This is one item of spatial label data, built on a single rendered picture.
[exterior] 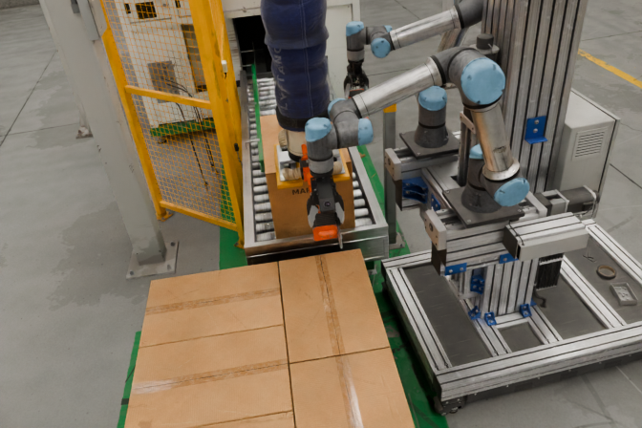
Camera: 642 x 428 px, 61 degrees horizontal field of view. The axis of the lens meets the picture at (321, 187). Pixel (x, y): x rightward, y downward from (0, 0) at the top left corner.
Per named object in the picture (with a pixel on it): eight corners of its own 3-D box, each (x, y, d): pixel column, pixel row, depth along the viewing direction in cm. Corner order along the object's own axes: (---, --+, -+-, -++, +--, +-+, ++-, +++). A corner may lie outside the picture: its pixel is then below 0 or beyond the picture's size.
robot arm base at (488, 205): (491, 186, 207) (494, 164, 201) (511, 208, 194) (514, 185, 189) (454, 193, 205) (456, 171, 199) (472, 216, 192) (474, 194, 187)
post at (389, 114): (384, 239, 347) (381, 96, 291) (395, 237, 347) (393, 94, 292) (386, 246, 341) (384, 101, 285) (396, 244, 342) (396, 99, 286)
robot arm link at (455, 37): (412, 108, 239) (466, -13, 209) (409, 94, 251) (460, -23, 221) (438, 116, 240) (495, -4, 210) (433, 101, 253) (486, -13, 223)
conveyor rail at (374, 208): (318, 81, 465) (316, 60, 455) (324, 80, 465) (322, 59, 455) (377, 255, 274) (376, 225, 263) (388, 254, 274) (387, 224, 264)
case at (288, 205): (269, 177, 317) (259, 116, 295) (336, 167, 319) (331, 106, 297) (276, 242, 267) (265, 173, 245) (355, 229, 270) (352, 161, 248)
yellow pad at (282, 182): (273, 147, 241) (272, 138, 239) (295, 144, 242) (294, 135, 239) (277, 189, 213) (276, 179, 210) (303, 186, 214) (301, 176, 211)
